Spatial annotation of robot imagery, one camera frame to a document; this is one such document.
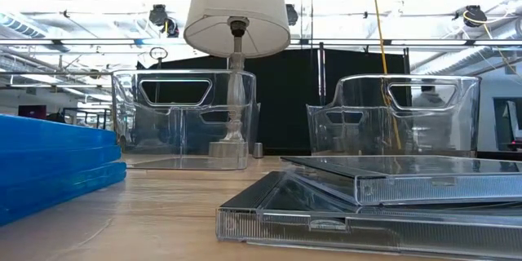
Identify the clear jewel case black tray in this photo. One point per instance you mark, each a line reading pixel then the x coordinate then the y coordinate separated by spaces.
pixel 408 189
pixel 285 228

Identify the blue plastic case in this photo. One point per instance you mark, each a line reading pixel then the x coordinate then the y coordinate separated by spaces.
pixel 41 195
pixel 41 135

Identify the blue cloth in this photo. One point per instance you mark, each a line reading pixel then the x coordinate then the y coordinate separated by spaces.
pixel 41 165

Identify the black curtain partition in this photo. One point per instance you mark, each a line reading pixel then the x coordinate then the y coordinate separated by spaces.
pixel 285 102

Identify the small grey metal cylinder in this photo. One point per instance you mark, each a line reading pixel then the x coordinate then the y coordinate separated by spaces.
pixel 258 151

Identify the clear plastic bin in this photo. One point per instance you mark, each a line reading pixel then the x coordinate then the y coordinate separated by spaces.
pixel 183 138
pixel 367 130

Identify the black ceiling-hung device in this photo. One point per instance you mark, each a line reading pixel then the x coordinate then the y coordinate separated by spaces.
pixel 158 14
pixel 291 14

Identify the white shade table lamp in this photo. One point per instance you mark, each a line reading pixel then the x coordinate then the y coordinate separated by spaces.
pixel 236 0

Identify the black metal rack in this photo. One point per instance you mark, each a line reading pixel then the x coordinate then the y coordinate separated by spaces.
pixel 85 110

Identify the dark red monitor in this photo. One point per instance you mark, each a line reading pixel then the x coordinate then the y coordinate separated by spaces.
pixel 32 112

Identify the grey curtain support post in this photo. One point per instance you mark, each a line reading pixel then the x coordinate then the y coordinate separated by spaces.
pixel 322 73

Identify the silver overhead rail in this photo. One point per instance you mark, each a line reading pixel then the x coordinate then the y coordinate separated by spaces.
pixel 346 42

